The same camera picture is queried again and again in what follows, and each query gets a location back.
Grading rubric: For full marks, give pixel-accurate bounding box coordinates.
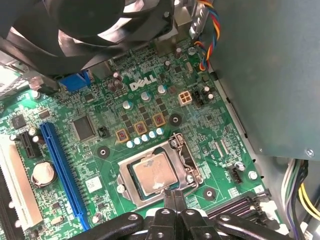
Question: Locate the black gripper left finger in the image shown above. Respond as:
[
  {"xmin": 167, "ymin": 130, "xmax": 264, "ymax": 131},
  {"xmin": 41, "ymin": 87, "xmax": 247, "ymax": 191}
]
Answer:
[{"xmin": 98, "ymin": 189, "xmax": 180, "ymax": 240}]

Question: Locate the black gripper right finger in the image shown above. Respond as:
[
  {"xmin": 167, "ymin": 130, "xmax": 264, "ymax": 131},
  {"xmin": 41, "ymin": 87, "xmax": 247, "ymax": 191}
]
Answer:
[{"xmin": 174, "ymin": 191, "xmax": 297, "ymax": 240}]

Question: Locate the silver topped CPU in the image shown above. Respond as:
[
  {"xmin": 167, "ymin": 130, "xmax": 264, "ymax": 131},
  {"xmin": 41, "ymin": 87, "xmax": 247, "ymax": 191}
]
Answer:
[{"xmin": 127, "ymin": 152, "xmax": 179, "ymax": 201}]

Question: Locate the metal socket cover frame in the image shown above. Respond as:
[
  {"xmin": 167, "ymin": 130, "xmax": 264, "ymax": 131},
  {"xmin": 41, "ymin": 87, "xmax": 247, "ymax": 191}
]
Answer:
[{"xmin": 117, "ymin": 139, "xmax": 205, "ymax": 210}]

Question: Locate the CPU socket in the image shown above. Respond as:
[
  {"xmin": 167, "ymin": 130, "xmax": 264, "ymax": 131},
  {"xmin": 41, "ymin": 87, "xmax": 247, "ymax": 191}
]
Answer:
[{"xmin": 117, "ymin": 139, "xmax": 205, "ymax": 210}]

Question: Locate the black RAM slot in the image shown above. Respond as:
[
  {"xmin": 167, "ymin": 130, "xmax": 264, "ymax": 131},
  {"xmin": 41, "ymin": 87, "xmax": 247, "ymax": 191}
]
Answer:
[
  {"xmin": 224, "ymin": 204, "xmax": 278, "ymax": 226},
  {"xmin": 206, "ymin": 188, "xmax": 272, "ymax": 220}
]

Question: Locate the white board sticker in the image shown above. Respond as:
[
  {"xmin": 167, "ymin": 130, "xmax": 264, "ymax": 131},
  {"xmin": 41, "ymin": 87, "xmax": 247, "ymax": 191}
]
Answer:
[{"xmin": 84, "ymin": 177, "xmax": 103, "ymax": 194}]

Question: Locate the yellow square inductor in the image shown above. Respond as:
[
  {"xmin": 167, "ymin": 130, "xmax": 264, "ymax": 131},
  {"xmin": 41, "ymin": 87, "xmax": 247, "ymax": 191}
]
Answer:
[
  {"xmin": 115, "ymin": 128, "xmax": 130, "ymax": 143},
  {"xmin": 133, "ymin": 121, "xmax": 148, "ymax": 136},
  {"xmin": 151, "ymin": 113, "xmax": 166, "ymax": 128}
]

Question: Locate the green motherboard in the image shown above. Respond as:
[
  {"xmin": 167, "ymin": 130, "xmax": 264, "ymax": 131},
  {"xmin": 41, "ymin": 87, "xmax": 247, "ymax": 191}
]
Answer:
[{"xmin": 0, "ymin": 37, "xmax": 273, "ymax": 240}]

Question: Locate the blue expansion slot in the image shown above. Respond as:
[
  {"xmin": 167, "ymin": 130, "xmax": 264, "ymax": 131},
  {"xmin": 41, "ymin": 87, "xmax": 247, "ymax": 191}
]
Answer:
[{"xmin": 39, "ymin": 121, "xmax": 90, "ymax": 232}]

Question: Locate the silver coin battery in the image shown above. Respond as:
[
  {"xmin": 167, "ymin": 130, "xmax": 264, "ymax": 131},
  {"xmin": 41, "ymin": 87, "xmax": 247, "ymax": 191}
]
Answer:
[{"xmin": 31, "ymin": 161, "xmax": 57, "ymax": 187}]

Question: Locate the pale four pin socket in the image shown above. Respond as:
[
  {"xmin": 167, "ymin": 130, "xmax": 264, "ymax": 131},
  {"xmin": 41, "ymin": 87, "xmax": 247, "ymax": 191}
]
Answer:
[{"xmin": 177, "ymin": 91, "xmax": 193, "ymax": 107}]

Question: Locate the pale expansion slot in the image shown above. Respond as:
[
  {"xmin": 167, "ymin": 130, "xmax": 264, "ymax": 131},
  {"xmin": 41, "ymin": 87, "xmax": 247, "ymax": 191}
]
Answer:
[{"xmin": 0, "ymin": 136, "xmax": 45, "ymax": 232}]

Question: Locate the short black expansion slot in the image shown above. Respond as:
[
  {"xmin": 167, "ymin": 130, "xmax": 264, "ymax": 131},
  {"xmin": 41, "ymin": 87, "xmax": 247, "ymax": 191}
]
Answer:
[{"xmin": 21, "ymin": 129, "xmax": 42, "ymax": 159}]

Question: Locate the blue VGA port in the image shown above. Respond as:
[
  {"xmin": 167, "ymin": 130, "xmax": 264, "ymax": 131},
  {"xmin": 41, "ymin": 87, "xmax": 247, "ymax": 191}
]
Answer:
[{"xmin": 58, "ymin": 69, "xmax": 95, "ymax": 92}]

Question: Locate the grey power supply unit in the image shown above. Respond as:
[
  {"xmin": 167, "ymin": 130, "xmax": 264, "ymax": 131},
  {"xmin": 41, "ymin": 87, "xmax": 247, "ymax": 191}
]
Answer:
[{"xmin": 209, "ymin": 0, "xmax": 320, "ymax": 158}]

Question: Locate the small black square chip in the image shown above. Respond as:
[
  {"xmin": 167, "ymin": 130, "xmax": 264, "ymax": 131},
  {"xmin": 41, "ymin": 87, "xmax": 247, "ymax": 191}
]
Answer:
[{"xmin": 11, "ymin": 114, "xmax": 26, "ymax": 130}]

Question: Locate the metal rear port shield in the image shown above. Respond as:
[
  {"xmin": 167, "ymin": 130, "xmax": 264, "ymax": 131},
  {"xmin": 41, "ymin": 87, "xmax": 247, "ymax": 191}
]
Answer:
[{"xmin": 153, "ymin": 4, "xmax": 193, "ymax": 57}]

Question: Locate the black open PC case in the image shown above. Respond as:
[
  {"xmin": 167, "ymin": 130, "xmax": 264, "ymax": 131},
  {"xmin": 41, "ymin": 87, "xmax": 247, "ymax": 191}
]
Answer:
[{"xmin": 0, "ymin": 0, "xmax": 320, "ymax": 240}]

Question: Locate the black case fan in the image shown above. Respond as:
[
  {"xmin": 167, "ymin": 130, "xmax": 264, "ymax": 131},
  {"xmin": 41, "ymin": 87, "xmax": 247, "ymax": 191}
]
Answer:
[{"xmin": 0, "ymin": 0, "xmax": 176, "ymax": 78}]

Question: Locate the metal wire locking lever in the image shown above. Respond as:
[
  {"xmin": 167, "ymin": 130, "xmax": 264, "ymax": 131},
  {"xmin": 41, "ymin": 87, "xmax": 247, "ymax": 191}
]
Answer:
[{"xmin": 172, "ymin": 133, "xmax": 205, "ymax": 196}]

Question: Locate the yellow power wire bundle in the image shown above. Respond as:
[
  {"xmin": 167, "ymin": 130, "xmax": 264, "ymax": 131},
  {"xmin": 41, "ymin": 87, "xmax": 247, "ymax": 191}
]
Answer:
[{"xmin": 281, "ymin": 158, "xmax": 320, "ymax": 240}]

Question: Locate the multicolour fan wire bundle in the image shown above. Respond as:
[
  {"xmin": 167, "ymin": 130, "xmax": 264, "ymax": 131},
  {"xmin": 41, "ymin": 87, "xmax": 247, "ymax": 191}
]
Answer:
[{"xmin": 193, "ymin": 0, "xmax": 221, "ymax": 72}]

